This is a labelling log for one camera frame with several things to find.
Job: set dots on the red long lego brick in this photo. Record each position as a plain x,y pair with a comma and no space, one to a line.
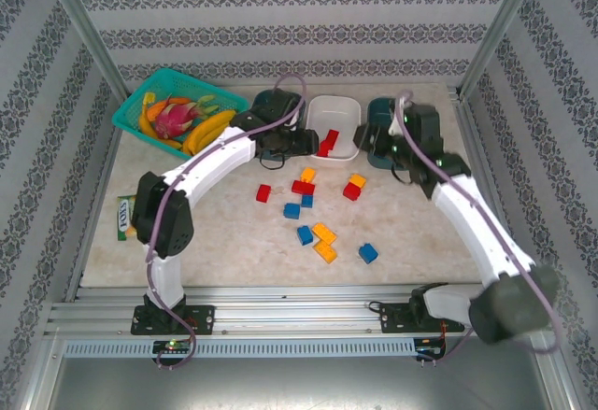
323,150
303,188

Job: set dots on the red L-shaped lego piece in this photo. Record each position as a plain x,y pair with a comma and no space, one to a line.
332,137

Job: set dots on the red square lego brick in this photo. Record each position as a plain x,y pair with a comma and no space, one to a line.
263,193
351,191

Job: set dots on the blue square lego brick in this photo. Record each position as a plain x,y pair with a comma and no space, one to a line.
304,235
291,210
368,253

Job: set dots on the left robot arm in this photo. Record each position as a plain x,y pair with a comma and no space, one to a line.
210,162

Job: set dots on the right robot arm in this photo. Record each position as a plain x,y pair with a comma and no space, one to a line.
509,307

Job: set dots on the yellow square lego brick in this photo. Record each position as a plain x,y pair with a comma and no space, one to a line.
308,174
357,180

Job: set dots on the dark teal plastic container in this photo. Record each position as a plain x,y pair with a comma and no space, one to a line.
268,98
378,108

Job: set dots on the white plastic container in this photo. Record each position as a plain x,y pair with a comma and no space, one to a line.
336,116

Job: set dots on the small blue lego brick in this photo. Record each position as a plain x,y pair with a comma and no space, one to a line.
307,201

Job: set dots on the yellow toy banana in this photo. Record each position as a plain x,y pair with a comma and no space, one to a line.
212,122
205,141

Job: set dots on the yellow long lego brick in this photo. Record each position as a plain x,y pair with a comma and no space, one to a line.
325,251
324,233

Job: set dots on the orange toy carrot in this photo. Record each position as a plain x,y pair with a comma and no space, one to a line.
180,100

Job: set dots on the pink toy dragon fruit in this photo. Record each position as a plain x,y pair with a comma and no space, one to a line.
170,119

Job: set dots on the teal plastic mesh basket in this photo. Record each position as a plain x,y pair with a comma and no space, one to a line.
182,84

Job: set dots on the orange toy fruit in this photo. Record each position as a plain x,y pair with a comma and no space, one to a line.
156,110

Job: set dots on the green candy packet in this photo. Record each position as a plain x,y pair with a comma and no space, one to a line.
125,218

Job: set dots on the aluminium table side rail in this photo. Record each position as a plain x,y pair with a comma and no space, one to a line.
106,167
469,134

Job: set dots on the aluminium frame post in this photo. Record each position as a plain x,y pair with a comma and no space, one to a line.
86,32
495,32

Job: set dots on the wide aluminium base rail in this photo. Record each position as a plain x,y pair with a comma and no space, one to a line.
299,309

